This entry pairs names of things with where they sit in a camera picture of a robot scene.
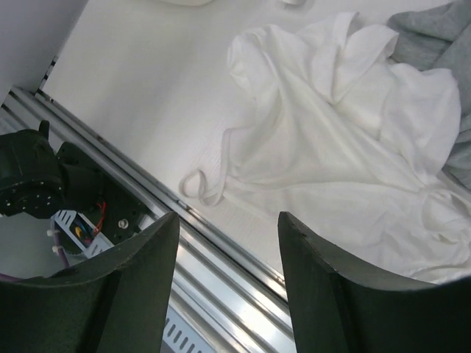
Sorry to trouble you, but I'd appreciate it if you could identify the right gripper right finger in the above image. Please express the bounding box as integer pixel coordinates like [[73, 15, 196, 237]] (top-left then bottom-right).
[[277, 212, 470, 352]]

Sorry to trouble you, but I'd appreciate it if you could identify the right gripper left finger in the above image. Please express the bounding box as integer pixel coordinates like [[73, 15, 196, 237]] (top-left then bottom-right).
[[1, 213, 180, 352]]

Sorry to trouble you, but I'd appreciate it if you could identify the white tank top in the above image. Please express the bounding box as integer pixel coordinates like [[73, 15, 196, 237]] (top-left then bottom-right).
[[179, 12, 470, 284]]

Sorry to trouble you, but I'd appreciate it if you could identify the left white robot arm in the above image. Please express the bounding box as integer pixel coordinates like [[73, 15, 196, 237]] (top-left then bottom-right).
[[1, 121, 146, 246]]

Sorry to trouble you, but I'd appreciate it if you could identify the grey tank top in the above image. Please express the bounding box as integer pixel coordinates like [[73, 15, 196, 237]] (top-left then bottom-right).
[[387, 1, 470, 172]]

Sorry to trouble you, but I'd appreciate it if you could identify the white clothes rack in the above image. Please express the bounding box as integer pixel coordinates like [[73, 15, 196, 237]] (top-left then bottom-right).
[[279, 0, 308, 7]]

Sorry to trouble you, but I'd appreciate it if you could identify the white slotted cable duct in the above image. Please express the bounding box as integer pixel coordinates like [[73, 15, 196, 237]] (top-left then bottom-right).
[[52, 210, 214, 352]]

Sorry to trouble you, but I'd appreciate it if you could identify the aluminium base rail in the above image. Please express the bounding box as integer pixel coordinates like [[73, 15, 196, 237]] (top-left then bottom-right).
[[1, 88, 296, 352]]

